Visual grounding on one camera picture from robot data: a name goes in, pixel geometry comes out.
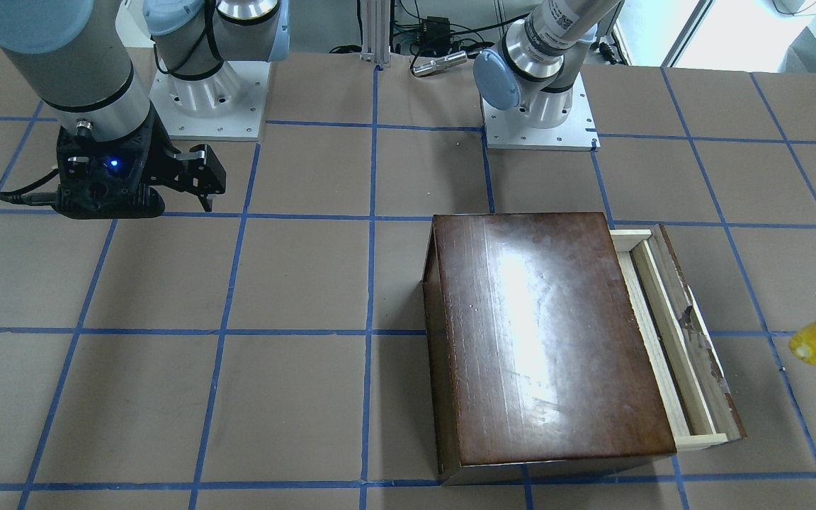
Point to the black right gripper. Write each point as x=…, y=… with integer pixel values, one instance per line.
x=161, y=160

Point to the wooden drawer with white handle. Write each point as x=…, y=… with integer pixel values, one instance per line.
x=698, y=401

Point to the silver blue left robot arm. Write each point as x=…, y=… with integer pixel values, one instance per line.
x=533, y=57

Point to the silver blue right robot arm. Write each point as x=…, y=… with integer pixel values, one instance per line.
x=72, y=56

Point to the silver metal cylinder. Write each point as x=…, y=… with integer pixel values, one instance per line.
x=439, y=64

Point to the dark brown wooden cabinet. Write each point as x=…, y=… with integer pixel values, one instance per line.
x=537, y=363

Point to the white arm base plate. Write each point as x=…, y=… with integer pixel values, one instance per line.
x=229, y=106
x=559, y=121

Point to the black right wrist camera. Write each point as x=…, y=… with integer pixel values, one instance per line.
x=104, y=180

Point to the aluminium frame post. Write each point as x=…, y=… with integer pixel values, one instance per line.
x=376, y=32

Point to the black cable hub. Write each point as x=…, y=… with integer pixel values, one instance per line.
x=434, y=29

